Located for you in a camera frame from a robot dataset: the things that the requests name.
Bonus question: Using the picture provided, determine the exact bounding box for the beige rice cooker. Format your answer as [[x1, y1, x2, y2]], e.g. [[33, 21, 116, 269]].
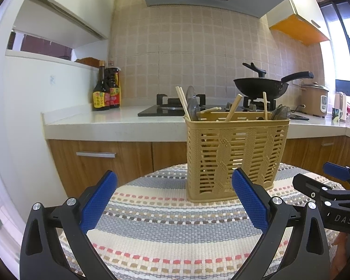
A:
[[301, 82, 330, 118]]

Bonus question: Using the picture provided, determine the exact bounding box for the black wok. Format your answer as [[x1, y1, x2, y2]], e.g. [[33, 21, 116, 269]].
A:
[[233, 71, 314, 100]]

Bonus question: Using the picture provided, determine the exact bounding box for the white electric kettle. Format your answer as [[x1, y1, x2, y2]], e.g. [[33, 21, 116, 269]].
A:
[[335, 92, 348, 122]]

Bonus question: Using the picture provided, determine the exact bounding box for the black glass gas stove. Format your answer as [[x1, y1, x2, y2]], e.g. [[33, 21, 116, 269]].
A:
[[138, 93, 310, 121]]

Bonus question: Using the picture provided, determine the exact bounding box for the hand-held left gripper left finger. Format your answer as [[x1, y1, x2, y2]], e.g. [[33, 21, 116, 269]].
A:
[[20, 169, 118, 280]]

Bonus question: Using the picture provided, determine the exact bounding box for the silver drawer handle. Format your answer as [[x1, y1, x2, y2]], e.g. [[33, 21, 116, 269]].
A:
[[76, 152, 116, 158]]

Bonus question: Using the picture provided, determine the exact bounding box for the white wall cabinet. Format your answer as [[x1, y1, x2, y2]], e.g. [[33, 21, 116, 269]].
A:
[[12, 0, 110, 49]]

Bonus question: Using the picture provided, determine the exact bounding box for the dark soy sauce bottle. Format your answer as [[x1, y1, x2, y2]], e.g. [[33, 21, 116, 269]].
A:
[[92, 61, 111, 112]]

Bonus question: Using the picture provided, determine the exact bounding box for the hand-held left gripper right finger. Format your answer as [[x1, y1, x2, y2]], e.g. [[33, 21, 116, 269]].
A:
[[230, 168, 330, 280]]

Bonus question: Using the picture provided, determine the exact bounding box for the white kitchen countertop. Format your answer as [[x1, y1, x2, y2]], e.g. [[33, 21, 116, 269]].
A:
[[41, 105, 350, 140]]

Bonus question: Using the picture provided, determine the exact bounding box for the dark red-label sauce bottle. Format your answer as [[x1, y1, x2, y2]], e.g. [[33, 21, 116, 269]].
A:
[[105, 61, 122, 109]]

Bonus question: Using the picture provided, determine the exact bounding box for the striped woven table mat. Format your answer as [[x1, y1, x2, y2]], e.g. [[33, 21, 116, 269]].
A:
[[57, 163, 348, 280]]

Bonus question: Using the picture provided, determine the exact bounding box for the orange wall cabinet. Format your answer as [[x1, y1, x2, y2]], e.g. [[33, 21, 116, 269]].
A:
[[268, 0, 331, 46]]

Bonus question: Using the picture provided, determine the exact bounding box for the person's right hand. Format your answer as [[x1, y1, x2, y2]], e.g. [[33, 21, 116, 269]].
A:
[[332, 233, 349, 272]]

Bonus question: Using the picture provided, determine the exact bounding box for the tan plastic utensil basket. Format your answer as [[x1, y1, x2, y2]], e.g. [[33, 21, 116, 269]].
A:
[[184, 111, 291, 202]]

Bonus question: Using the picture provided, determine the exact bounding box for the dark framed window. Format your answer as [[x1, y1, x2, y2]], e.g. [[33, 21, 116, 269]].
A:
[[319, 0, 350, 97]]

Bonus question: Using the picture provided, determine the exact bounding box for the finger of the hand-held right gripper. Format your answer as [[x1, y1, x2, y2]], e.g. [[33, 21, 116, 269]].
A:
[[323, 161, 350, 183], [292, 173, 339, 203]]

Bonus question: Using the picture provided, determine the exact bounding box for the wooden kitchen base cabinet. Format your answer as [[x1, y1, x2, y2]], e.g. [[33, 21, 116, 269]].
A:
[[46, 136, 350, 207]]

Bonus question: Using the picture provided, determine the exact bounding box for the black utensil handle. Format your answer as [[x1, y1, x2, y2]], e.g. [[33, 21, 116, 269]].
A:
[[243, 62, 267, 78]]

